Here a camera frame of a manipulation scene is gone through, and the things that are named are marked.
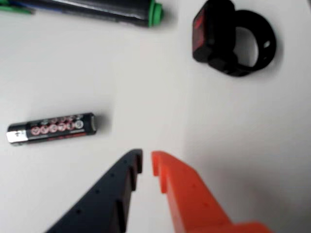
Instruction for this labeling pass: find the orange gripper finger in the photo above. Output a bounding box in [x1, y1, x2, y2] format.
[150, 150, 274, 233]

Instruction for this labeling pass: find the black AA battery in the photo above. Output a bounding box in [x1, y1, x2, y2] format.
[6, 112, 98, 147]

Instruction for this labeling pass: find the small black ring clip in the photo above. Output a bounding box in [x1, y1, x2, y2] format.
[191, 0, 277, 78]

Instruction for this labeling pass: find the dark navy gripper finger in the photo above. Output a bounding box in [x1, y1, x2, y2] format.
[45, 148, 144, 233]

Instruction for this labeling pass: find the green and black marker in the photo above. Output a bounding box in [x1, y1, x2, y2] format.
[0, 0, 165, 29]

